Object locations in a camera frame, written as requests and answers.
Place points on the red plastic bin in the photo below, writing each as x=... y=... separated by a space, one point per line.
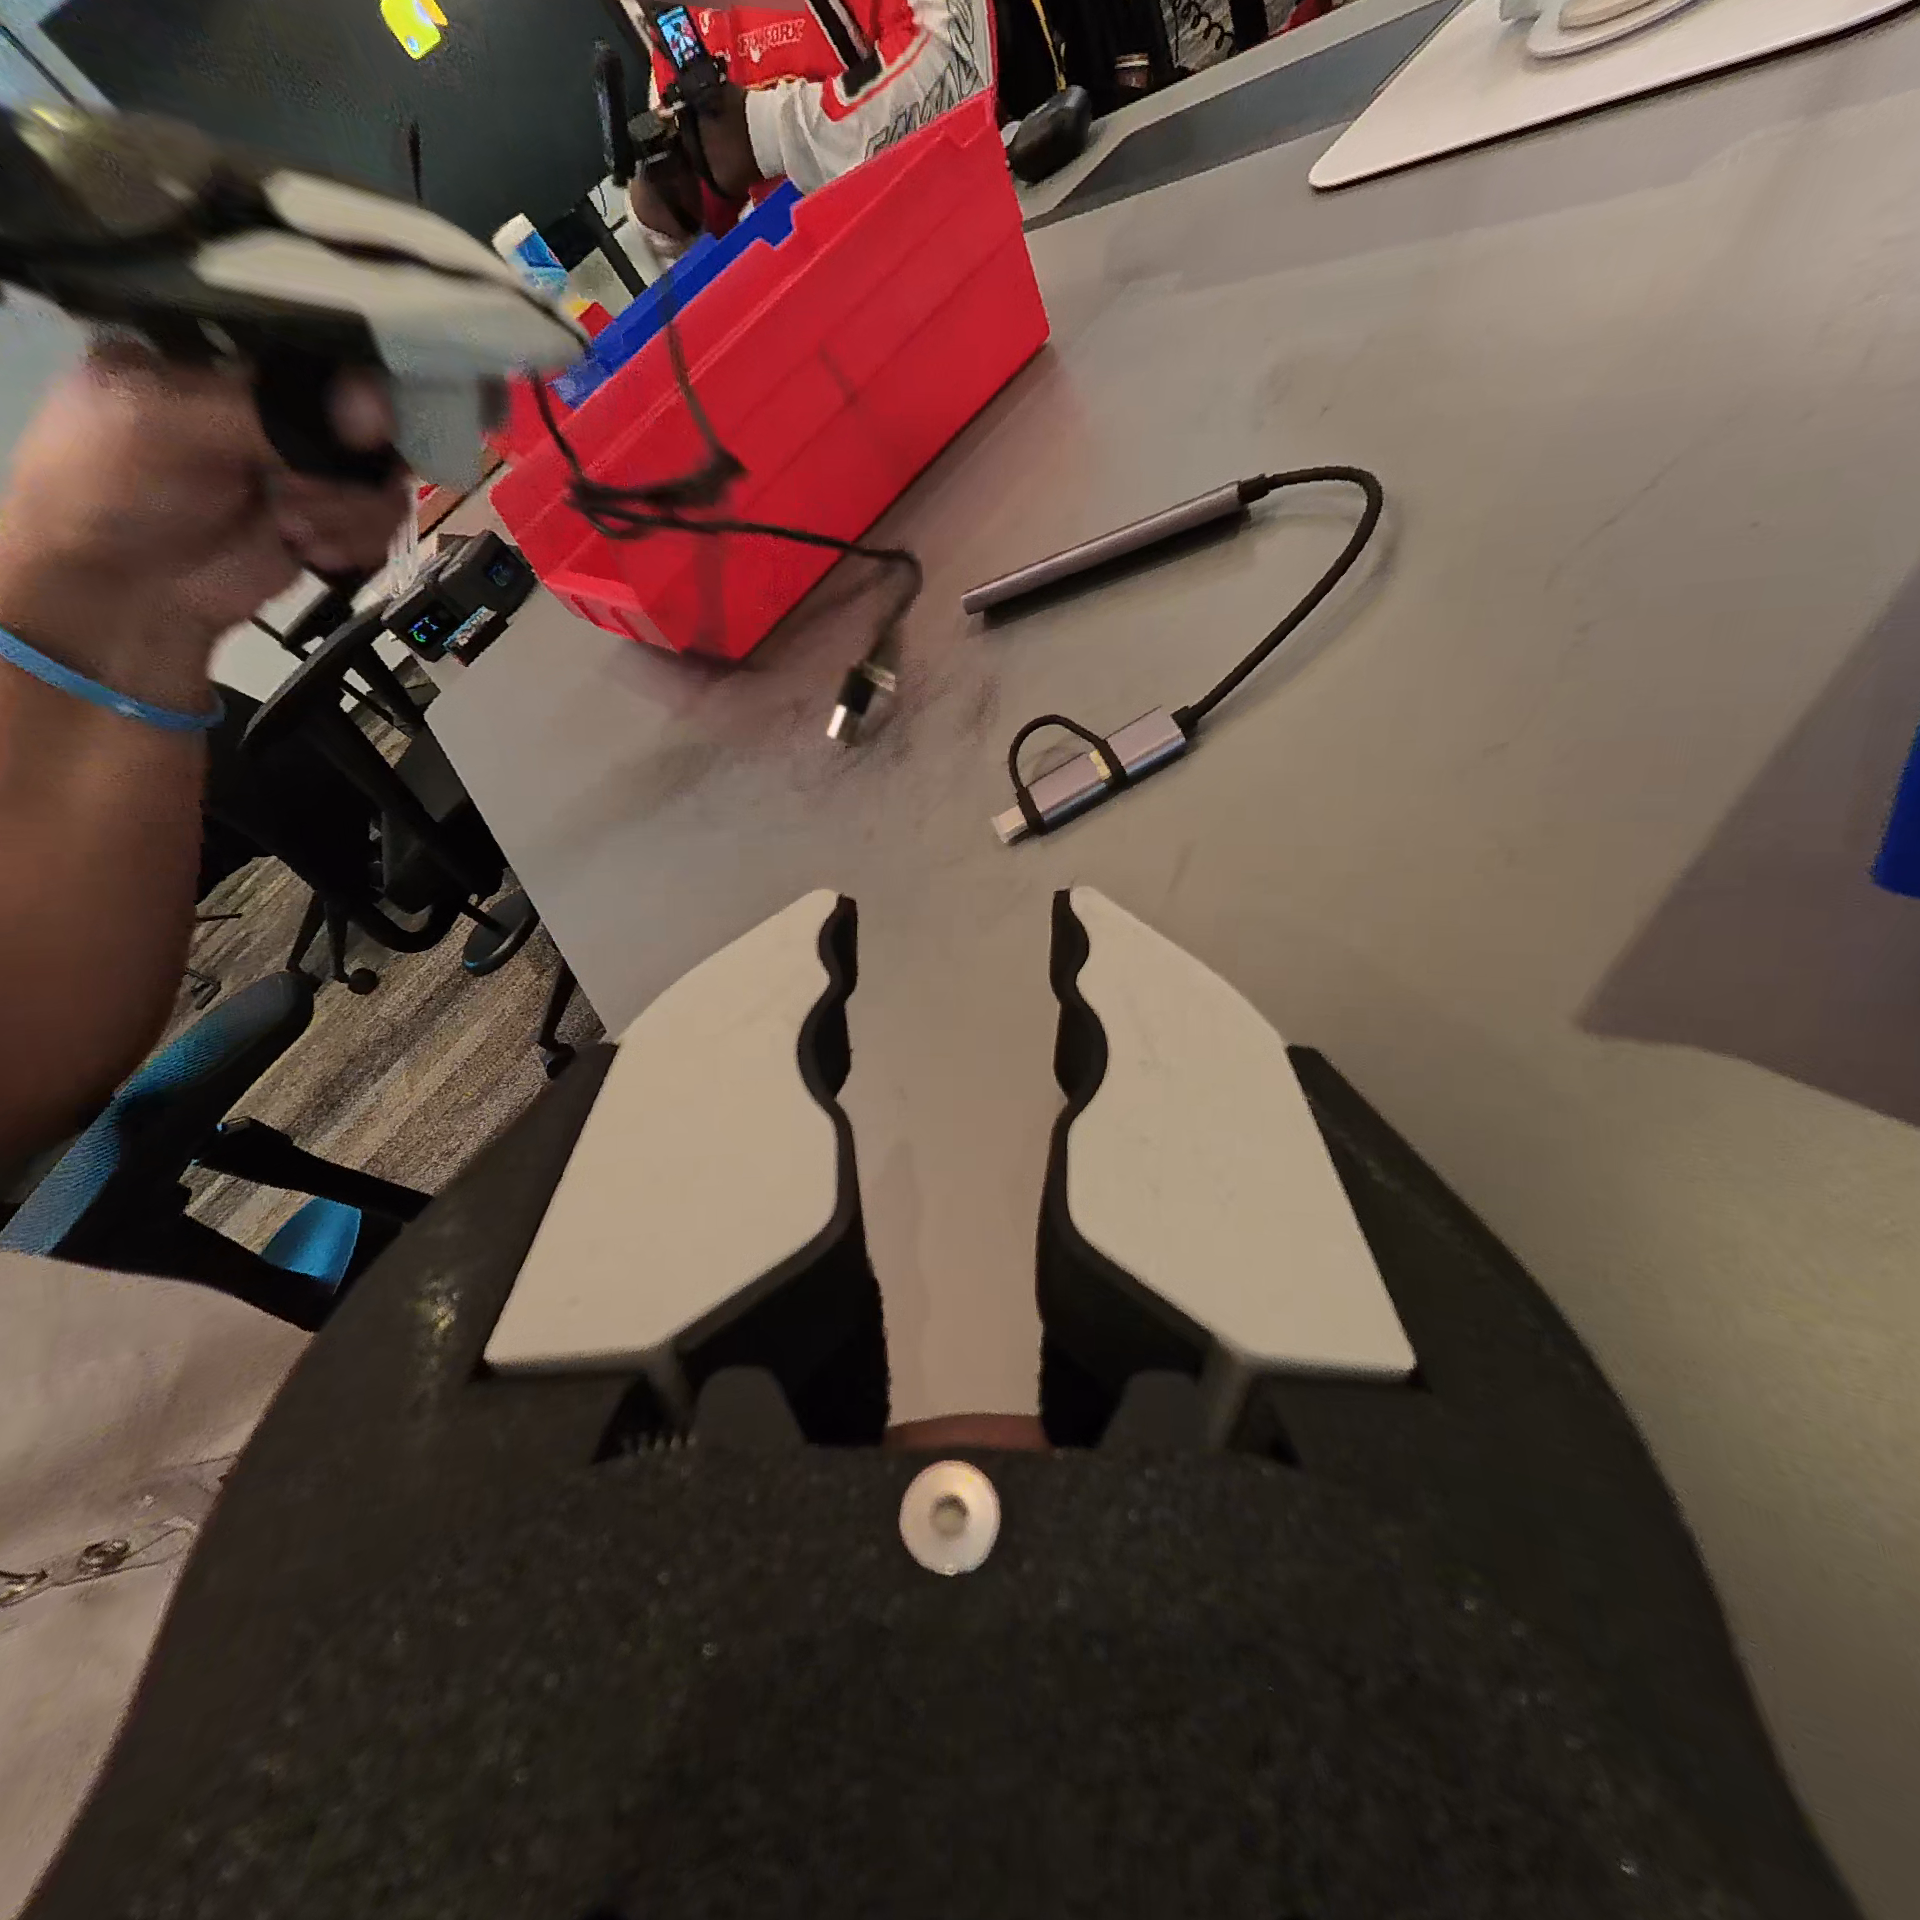
x=780 y=421

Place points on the black charger box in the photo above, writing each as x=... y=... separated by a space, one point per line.
x=450 y=601

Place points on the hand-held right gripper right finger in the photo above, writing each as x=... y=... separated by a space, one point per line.
x=1231 y=1184

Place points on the blue wristband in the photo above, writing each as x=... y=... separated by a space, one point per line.
x=104 y=692

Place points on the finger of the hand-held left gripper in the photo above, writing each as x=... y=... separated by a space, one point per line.
x=405 y=322
x=390 y=225

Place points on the black panel yellow sticker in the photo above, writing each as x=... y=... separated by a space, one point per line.
x=301 y=90

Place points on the white folding stand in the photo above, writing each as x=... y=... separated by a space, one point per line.
x=1575 y=74

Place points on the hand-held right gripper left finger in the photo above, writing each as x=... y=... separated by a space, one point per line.
x=691 y=1184

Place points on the white plastic bottle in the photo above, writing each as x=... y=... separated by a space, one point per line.
x=529 y=252

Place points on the dark grey usb hub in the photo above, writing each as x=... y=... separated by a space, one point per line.
x=1111 y=549

